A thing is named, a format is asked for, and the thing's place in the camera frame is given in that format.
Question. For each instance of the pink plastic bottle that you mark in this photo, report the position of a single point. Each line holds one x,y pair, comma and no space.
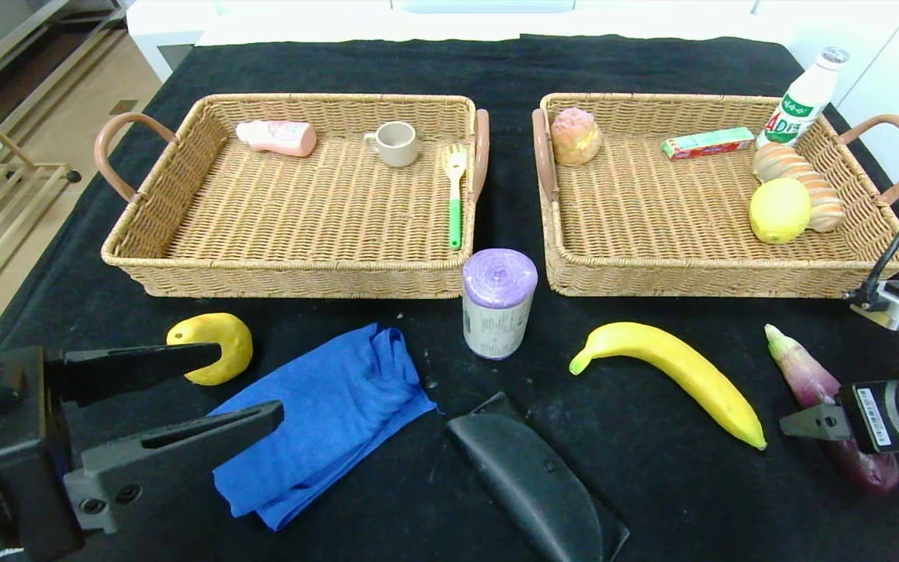
282,138

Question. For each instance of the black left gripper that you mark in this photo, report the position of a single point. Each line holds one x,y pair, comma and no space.
28,437

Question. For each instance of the wooden cart with castors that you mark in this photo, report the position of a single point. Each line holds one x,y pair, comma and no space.
12,187

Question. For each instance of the white milk drink bottle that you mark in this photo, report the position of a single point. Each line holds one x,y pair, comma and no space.
804,97

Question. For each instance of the green and red candy box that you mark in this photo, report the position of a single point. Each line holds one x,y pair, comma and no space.
707,144

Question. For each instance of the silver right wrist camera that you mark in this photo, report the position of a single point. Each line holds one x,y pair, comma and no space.
898,308

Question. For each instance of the grey shelf unit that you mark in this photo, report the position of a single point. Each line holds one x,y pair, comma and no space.
36,55

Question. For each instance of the striped toy bread loaf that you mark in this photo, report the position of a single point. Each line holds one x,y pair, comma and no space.
789,164

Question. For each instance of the yellow toy pear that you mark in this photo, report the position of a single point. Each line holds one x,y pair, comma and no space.
207,328

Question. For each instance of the purple garbage bag roll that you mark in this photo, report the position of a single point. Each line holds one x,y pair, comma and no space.
496,312

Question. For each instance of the purple toy eggplant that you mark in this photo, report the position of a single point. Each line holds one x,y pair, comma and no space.
808,378

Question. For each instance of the blue microfibre cloth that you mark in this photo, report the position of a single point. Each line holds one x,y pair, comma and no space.
325,421

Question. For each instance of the black leather pouch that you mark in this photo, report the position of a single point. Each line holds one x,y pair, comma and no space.
535,484

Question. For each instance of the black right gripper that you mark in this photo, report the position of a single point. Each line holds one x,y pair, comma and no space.
869,416

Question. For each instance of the yellow toy banana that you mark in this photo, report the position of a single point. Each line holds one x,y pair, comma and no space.
684,367

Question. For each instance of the yellow toy lemon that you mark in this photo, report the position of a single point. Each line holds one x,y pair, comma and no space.
779,211

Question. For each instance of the beige ceramic cup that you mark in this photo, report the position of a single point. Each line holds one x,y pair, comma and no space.
396,144

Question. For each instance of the pink toy bun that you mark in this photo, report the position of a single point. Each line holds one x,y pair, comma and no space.
576,136

